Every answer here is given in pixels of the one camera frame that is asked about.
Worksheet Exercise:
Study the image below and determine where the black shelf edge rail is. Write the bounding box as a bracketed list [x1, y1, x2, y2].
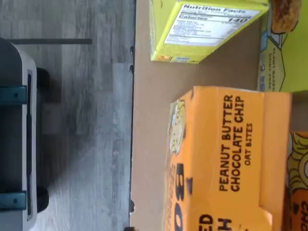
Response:
[128, 0, 137, 228]

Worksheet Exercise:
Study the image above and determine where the orange owl print box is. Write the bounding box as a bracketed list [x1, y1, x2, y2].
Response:
[287, 130, 308, 231]

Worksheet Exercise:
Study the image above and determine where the gray cart body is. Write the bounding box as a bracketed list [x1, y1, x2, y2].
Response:
[0, 38, 38, 231]

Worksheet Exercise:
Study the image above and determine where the dark thin pole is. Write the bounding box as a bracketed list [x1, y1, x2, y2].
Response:
[11, 38, 93, 46]

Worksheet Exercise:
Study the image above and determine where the yellow-green nutrition facts box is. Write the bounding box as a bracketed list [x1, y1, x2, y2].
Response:
[149, 0, 270, 64]

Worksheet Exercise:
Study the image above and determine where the yellow-green cookie print box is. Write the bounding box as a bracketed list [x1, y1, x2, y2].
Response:
[257, 0, 308, 93]

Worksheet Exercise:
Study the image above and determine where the teal metal bracket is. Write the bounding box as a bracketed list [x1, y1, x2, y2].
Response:
[0, 191, 27, 210]
[0, 86, 27, 107]

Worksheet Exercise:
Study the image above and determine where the orange peanut butter oat box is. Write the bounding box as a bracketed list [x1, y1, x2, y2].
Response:
[163, 86, 293, 231]

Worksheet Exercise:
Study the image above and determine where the brown shelf board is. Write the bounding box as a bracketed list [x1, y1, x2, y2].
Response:
[129, 0, 308, 231]

